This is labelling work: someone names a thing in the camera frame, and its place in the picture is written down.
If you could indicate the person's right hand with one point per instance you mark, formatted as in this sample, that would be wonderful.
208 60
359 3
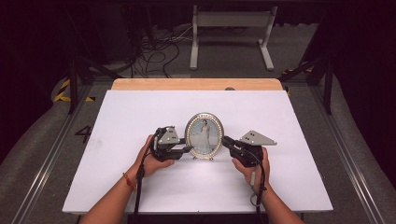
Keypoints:
257 177

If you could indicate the aluminium floor rail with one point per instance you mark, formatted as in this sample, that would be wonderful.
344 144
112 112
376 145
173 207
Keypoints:
53 155
345 149

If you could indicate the black metal stand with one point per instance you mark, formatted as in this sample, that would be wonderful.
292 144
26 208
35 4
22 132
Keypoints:
327 84
73 84

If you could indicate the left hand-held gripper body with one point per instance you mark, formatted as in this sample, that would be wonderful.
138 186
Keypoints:
168 140

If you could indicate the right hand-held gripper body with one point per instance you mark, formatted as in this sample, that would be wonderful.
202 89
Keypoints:
253 141

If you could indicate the white metal table frame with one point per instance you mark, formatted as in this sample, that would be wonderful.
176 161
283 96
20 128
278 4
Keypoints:
232 19

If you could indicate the oval silver photo frame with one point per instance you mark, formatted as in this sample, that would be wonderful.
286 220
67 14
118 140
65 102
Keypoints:
204 137

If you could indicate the person's left hand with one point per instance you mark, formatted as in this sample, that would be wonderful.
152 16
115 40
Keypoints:
152 165

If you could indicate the white table board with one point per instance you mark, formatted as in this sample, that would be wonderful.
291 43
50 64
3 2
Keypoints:
249 109

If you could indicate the yellow black floor tape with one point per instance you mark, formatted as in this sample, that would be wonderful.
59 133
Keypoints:
63 90

